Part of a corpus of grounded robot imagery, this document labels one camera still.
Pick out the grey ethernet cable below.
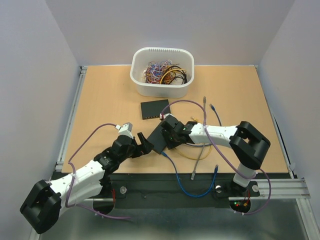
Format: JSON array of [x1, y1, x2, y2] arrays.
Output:
[[190, 96, 208, 180]]

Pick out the blue ethernet cable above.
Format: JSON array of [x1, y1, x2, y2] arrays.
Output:
[[209, 103, 223, 127], [161, 151, 220, 199]]

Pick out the white plastic tub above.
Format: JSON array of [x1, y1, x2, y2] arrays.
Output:
[[130, 47, 195, 98]]

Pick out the yellow ethernet cable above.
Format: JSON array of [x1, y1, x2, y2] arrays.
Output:
[[174, 115, 213, 161]]

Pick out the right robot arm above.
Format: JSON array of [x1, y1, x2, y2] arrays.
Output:
[[160, 113, 271, 195]]

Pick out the tangled coloured wires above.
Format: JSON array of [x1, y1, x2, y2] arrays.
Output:
[[141, 58, 189, 85]]

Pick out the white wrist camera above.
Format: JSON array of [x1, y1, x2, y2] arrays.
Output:
[[159, 113, 173, 121], [115, 122, 134, 139]]

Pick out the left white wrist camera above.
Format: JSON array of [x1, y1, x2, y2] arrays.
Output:
[[115, 122, 134, 139]]

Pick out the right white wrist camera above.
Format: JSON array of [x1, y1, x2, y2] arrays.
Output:
[[159, 113, 173, 121]]

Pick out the black network switch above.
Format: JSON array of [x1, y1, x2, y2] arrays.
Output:
[[140, 99, 169, 120], [147, 124, 167, 154]]

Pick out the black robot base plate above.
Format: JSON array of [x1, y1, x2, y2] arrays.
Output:
[[93, 173, 260, 214]]

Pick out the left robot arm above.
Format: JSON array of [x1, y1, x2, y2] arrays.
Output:
[[20, 132, 154, 234]]

